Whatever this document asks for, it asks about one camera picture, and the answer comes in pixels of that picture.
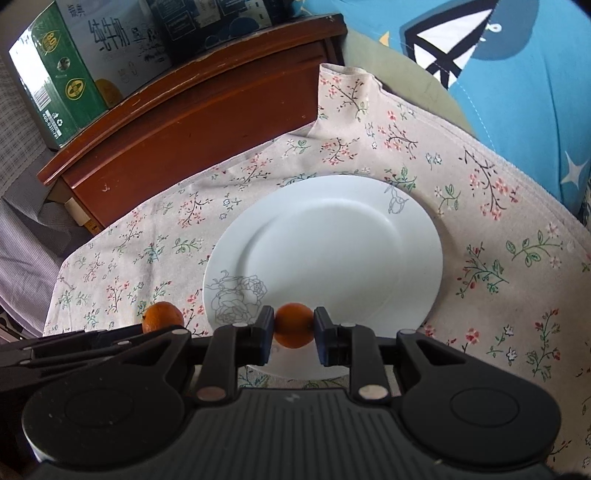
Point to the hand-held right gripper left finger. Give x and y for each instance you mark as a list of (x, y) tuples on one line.
[(266, 334)]

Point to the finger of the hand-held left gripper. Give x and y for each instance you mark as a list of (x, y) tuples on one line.
[(92, 344)]

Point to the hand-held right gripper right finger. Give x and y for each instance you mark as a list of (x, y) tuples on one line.
[(320, 339)]

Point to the small orange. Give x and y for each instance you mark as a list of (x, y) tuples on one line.
[(161, 316), (294, 325)]

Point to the white plate with line drawings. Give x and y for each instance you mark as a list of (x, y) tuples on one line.
[(323, 240)]

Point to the lavender fine-checked cloth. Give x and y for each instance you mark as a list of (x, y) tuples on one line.
[(27, 258)]

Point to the floral tablecloth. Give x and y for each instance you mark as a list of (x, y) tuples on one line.
[(485, 277)]

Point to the red-brown wooden nightstand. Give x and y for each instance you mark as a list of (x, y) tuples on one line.
[(184, 129)]

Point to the grey checked cloth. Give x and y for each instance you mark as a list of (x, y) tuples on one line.
[(18, 129)]

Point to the green and white carton box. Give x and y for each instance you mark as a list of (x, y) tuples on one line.
[(51, 83)]

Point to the grey-green bed sheet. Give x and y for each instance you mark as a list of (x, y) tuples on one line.
[(401, 78)]

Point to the dark blue carton box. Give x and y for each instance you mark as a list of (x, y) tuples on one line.
[(207, 23)]

